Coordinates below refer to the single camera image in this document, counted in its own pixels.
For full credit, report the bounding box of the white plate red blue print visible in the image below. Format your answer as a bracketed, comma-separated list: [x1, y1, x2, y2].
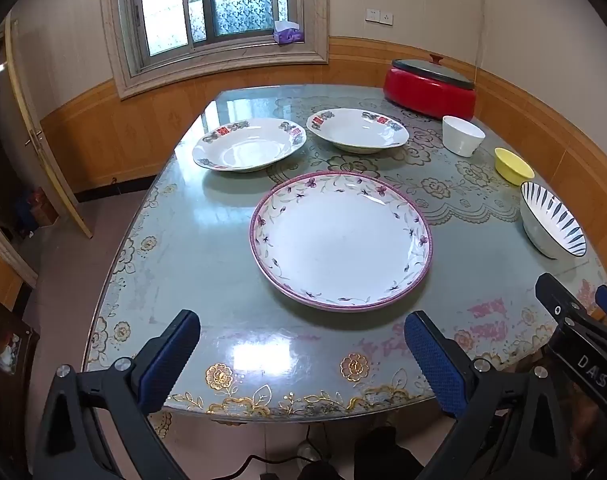
[306, 108, 411, 155]
[192, 118, 307, 174]

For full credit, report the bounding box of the red box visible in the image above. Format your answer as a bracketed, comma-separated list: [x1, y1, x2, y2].
[28, 187, 60, 227]

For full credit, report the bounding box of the window with stone frame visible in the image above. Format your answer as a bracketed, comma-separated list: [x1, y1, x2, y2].
[99, 0, 330, 100]

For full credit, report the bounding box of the wooden door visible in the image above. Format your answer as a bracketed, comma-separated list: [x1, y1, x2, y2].
[4, 14, 94, 239]

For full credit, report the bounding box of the red electric cooking pot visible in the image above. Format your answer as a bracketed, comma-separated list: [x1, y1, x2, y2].
[383, 66, 477, 121]

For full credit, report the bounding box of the thin wall power cord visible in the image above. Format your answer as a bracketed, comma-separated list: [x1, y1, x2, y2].
[475, 0, 485, 77]

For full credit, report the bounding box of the black floor cable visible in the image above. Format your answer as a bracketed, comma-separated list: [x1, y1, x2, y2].
[222, 451, 307, 480]

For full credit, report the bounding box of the gold lace table doily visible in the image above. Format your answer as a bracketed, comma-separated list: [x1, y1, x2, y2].
[264, 93, 523, 227]

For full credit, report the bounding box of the yellow plastic bowl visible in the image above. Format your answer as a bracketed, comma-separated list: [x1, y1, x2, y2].
[494, 147, 535, 186]

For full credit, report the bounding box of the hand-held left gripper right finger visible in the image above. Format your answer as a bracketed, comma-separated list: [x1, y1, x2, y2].
[403, 310, 572, 480]

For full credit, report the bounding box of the dark wooden cabinet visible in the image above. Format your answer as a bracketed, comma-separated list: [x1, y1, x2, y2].
[0, 287, 40, 480]

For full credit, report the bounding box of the metal door handle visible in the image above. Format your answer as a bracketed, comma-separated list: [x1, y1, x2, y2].
[26, 129, 48, 172]

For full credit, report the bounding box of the purple tissue box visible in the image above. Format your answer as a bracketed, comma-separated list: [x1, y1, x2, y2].
[272, 20, 305, 45]

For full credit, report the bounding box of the grey pot lid red knob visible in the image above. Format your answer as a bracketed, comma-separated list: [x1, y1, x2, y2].
[390, 53, 477, 89]

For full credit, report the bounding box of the pink rimmed floral plate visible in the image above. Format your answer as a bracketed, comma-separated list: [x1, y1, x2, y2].
[249, 170, 433, 313]

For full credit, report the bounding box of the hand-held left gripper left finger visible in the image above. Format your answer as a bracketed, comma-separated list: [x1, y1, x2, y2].
[34, 309, 202, 480]

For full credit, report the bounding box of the blue leaf striped bowl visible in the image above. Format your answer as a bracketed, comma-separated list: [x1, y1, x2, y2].
[519, 181, 588, 260]

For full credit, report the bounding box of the white ceramic bowl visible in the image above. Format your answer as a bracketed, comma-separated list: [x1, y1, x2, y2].
[442, 115, 486, 158]

